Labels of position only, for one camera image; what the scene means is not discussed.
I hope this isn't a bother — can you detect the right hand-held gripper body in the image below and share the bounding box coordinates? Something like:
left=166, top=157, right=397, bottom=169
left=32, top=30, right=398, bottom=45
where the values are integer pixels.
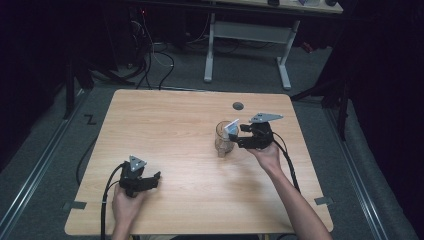
left=243, top=112, right=285, bottom=150

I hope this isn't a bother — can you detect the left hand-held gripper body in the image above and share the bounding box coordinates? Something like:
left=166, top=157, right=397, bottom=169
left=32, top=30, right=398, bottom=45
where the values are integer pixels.
left=118, top=154, right=152, bottom=198

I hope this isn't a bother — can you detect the white toothpaste tube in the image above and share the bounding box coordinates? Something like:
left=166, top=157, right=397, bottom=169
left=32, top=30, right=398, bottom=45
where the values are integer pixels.
left=222, top=118, right=241, bottom=140

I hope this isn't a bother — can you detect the clear glass mug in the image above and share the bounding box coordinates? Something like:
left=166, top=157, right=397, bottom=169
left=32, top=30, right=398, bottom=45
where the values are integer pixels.
left=214, top=120, right=240, bottom=159

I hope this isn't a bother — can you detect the person's right hand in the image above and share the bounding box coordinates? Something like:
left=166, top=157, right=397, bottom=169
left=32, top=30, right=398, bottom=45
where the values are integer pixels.
left=246, top=142, right=283, bottom=175

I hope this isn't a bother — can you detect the person's left hand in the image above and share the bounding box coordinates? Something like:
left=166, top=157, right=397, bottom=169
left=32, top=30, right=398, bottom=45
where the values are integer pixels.
left=111, top=183, right=148, bottom=232

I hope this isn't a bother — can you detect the grey tape piece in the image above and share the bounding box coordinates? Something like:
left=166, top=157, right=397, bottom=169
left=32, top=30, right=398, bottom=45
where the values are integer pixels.
left=62, top=200, right=88, bottom=211
left=313, top=196, right=335, bottom=206

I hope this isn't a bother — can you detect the black metal stand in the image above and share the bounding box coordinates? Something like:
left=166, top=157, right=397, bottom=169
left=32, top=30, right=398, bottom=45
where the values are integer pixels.
left=289, top=58, right=353, bottom=142
left=62, top=54, right=96, bottom=121

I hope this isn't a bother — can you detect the white-legged desk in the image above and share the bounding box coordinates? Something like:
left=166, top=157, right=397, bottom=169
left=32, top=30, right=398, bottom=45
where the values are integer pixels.
left=202, top=0, right=345, bottom=91

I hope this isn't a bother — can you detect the dark curtain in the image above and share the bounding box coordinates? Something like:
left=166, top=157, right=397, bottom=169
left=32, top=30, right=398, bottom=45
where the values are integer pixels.
left=344, top=0, right=424, bottom=234
left=0, top=0, right=73, bottom=168

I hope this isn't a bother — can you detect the dark computer equipment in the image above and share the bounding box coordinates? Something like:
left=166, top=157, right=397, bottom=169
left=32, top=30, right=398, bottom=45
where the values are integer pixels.
left=108, top=4, right=153, bottom=69

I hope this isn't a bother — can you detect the left hand-held gripper black cable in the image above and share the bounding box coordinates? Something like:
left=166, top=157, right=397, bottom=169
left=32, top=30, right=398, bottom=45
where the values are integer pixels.
left=99, top=162, right=126, bottom=240

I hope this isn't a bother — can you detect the hand-held gripper black cable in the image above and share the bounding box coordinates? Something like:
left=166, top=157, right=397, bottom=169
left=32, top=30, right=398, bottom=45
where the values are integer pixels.
left=271, top=131, right=302, bottom=195
left=99, top=162, right=126, bottom=240

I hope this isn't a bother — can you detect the right hand-held gripper black cable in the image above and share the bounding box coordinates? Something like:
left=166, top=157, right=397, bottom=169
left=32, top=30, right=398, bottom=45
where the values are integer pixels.
left=271, top=131, right=302, bottom=195

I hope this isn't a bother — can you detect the bundle of black cables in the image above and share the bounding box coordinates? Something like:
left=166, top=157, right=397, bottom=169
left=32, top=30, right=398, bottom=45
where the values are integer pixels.
left=133, top=49, right=177, bottom=91

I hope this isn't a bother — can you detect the metal floor rail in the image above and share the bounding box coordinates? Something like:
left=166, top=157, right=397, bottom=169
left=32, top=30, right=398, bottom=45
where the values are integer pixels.
left=0, top=88, right=90, bottom=235
left=322, top=106, right=392, bottom=240

